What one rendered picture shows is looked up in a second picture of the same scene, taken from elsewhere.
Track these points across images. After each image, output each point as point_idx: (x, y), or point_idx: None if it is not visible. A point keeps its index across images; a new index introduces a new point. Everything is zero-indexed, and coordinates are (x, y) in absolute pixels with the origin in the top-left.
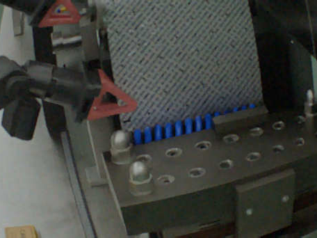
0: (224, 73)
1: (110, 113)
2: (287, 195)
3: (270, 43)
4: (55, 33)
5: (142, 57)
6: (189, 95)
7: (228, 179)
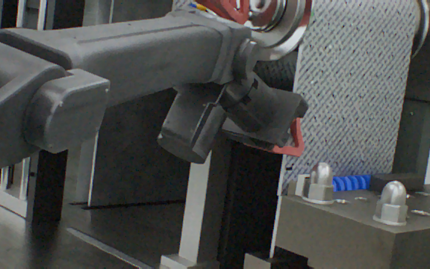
0: (371, 131)
1: (286, 151)
2: None
3: None
4: None
5: (320, 90)
6: (340, 151)
7: None
